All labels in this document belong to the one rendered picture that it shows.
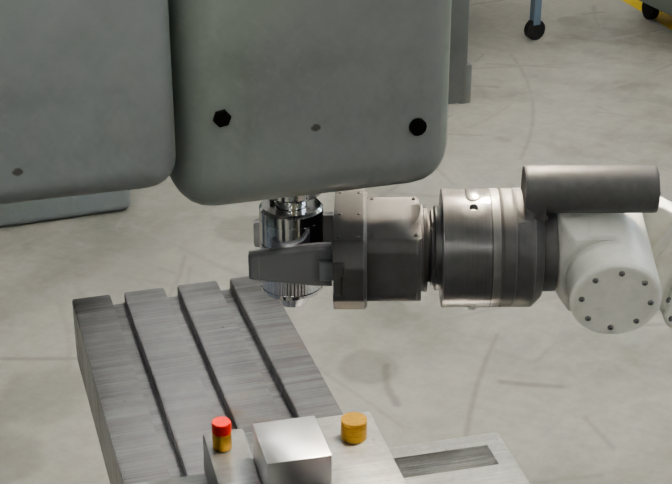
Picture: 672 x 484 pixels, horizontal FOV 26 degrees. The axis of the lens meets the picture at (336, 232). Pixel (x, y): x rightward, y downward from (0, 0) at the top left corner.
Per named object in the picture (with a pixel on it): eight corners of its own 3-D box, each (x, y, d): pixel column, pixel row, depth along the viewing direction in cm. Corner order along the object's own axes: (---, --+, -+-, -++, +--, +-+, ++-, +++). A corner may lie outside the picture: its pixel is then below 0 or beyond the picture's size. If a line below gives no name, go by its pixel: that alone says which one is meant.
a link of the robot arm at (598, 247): (487, 257, 114) (633, 257, 113) (497, 348, 105) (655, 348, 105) (494, 135, 107) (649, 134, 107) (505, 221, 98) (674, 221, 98)
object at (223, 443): (230, 440, 121) (229, 415, 120) (233, 451, 120) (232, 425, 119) (211, 443, 121) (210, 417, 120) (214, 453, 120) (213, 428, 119)
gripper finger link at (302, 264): (248, 242, 105) (334, 242, 105) (250, 281, 106) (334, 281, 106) (246, 252, 104) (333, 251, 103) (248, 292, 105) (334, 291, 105)
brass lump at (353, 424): (363, 428, 123) (363, 410, 122) (370, 442, 121) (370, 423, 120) (337, 431, 123) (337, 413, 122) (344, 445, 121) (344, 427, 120)
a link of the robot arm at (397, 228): (335, 158, 111) (491, 157, 111) (336, 270, 116) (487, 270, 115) (331, 228, 100) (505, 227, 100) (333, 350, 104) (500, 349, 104)
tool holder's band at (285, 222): (247, 211, 107) (247, 199, 107) (302, 198, 110) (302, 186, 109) (278, 235, 104) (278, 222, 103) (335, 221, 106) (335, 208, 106)
